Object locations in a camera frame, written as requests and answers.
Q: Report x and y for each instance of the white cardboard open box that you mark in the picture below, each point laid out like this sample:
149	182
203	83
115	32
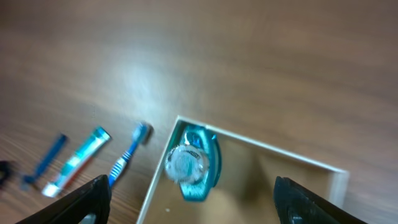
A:
244	191

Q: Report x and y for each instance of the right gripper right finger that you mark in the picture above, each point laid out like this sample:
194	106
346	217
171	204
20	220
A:
296	204

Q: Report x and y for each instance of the blue white toothbrush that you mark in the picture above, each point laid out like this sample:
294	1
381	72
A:
139	137

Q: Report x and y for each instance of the blue razor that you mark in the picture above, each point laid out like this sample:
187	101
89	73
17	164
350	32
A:
41	167

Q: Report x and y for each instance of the blue mouthwash bottle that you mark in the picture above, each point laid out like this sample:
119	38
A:
194	162

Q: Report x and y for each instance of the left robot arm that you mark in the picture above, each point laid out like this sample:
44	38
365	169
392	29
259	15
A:
7	170

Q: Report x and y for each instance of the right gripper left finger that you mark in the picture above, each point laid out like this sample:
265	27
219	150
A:
93	198

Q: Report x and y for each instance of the teal red toothpaste tube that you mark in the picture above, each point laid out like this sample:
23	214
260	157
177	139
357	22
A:
97	139

